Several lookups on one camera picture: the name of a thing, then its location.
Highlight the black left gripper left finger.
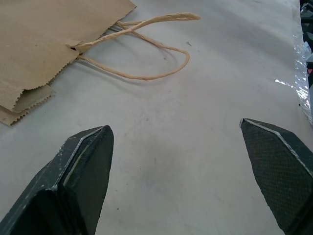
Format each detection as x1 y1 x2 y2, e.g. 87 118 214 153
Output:
0 125 115 235

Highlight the clear plastic sheet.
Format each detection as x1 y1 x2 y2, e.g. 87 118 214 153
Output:
274 34 313 125

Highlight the brown paper bag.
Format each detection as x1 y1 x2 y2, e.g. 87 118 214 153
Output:
0 0 201 127

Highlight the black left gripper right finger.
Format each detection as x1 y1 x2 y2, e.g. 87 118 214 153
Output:
239 118 313 235

